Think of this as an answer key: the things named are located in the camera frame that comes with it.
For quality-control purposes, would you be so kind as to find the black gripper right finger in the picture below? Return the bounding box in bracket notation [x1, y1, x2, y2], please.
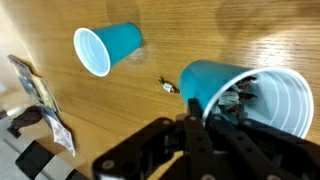
[206, 115, 294, 180]

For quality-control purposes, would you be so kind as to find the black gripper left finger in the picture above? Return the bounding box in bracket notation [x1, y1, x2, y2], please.
[184, 99, 218, 180]

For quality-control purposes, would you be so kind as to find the teal cup with candies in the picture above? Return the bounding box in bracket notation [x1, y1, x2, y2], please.
[179, 60, 314, 138]

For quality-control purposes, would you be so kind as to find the empty teal plastic cup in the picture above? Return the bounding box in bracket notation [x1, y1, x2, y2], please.
[73, 22, 143, 77]

